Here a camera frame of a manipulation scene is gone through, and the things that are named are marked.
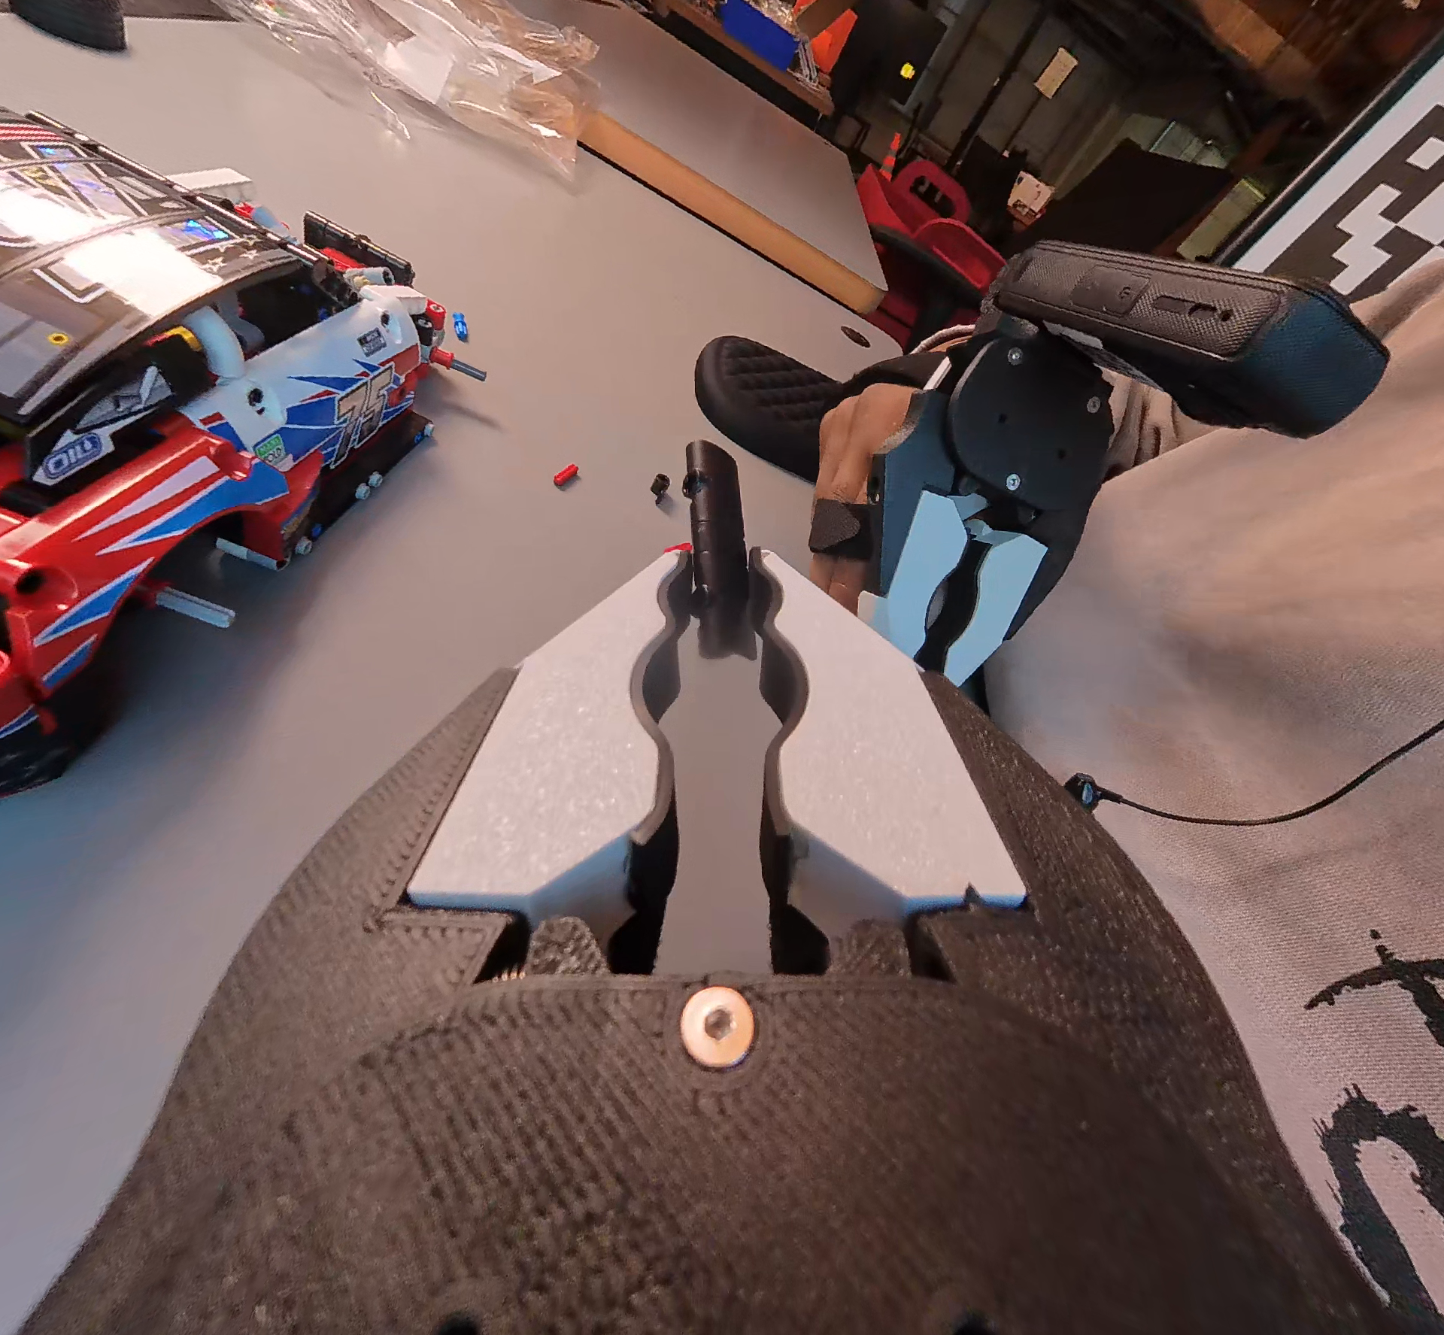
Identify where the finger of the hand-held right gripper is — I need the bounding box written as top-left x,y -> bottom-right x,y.
856,486 -> 987,673
938,516 -> 1052,686

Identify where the thin black earbud cable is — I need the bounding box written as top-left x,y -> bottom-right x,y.
1098,718 -> 1444,829

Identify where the blue plastic bin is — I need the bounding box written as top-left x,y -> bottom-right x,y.
718,0 -> 804,70

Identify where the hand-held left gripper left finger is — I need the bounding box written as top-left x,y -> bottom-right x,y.
404,551 -> 694,940

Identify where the orange plastic object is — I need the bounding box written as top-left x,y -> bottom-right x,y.
795,0 -> 863,72

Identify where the clear plastic bag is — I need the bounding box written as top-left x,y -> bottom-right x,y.
100,0 -> 598,184

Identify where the grey table with wooden edge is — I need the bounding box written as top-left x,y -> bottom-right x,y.
451,0 -> 892,314

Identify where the person's right hand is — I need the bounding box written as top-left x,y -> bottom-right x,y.
806,362 -> 942,615

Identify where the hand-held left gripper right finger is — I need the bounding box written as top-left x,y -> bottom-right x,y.
749,547 -> 1029,943

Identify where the black lego cylinder piece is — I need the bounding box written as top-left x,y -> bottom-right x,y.
682,440 -> 755,659

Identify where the black white marker board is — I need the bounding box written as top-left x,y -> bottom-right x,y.
1222,38 -> 1444,303

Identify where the red chair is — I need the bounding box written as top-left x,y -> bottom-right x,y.
856,160 -> 1010,348

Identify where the red white blue lego car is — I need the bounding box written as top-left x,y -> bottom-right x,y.
0,110 -> 488,795

